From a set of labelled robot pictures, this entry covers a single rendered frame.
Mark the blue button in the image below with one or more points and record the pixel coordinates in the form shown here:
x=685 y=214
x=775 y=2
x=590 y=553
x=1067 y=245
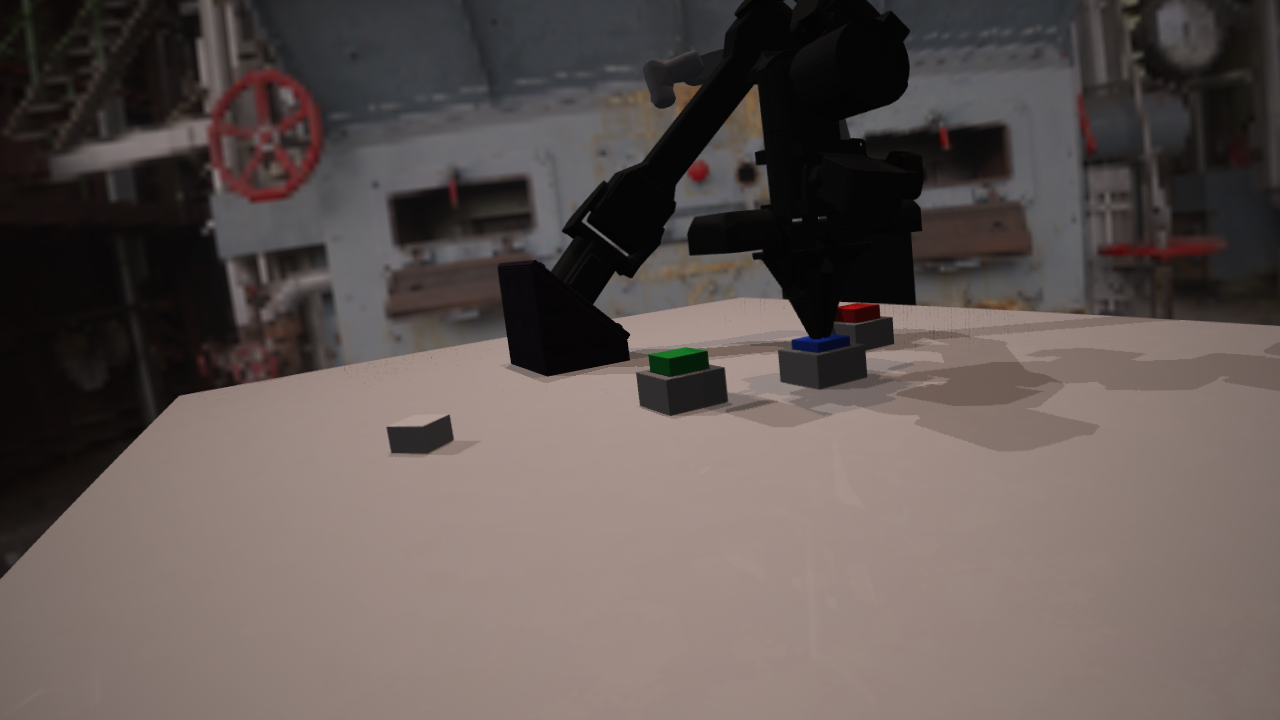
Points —
x=822 y=363

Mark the green button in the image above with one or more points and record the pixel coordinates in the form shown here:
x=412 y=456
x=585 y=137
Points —
x=681 y=380

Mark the red button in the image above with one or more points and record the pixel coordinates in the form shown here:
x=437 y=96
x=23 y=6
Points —
x=863 y=323

